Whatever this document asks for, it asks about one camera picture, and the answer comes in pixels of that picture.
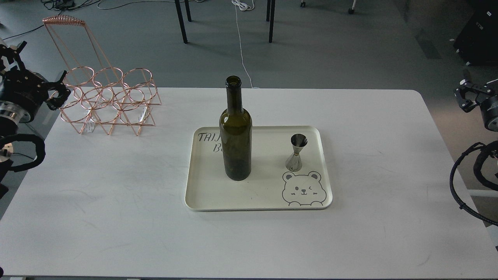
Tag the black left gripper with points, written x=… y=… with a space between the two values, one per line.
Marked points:
x=24 y=88

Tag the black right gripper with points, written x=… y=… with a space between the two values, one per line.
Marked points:
x=479 y=93

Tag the dark green wine bottle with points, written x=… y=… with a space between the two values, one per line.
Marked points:
x=235 y=127

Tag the silver steel jigger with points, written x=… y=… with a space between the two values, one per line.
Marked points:
x=294 y=162

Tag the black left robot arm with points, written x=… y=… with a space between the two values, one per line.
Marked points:
x=12 y=115

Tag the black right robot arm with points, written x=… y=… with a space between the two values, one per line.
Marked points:
x=470 y=95

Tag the black equipment case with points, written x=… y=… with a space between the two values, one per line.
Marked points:
x=477 y=43

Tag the black table leg left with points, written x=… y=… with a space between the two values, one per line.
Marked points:
x=181 y=19

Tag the black table leg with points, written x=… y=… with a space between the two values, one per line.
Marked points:
x=270 y=15
x=181 y=19

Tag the cream bear serving tray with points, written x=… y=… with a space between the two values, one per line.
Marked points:
x=270 y=185

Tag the black table leg right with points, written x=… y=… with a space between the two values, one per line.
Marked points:
x=270 y=15

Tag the copper wire wine rack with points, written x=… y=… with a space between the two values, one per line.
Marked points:
x=102 y=96

